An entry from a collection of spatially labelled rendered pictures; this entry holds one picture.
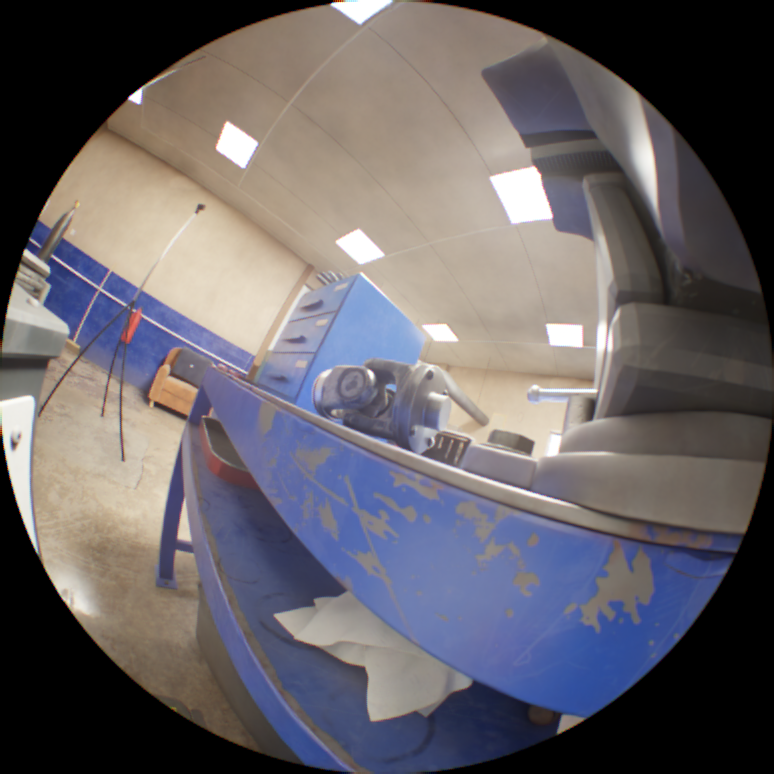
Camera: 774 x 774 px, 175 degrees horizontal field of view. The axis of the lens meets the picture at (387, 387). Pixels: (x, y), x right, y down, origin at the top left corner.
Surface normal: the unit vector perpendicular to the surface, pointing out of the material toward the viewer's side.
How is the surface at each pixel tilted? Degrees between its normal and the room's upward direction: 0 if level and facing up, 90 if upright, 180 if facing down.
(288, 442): 90
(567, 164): 180
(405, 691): 53
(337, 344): 90
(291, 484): 90
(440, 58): 180
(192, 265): 90
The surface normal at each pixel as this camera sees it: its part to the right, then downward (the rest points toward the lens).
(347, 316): 0.70, 0.12
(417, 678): 0.51, -0.72
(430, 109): -0.37, 0.91
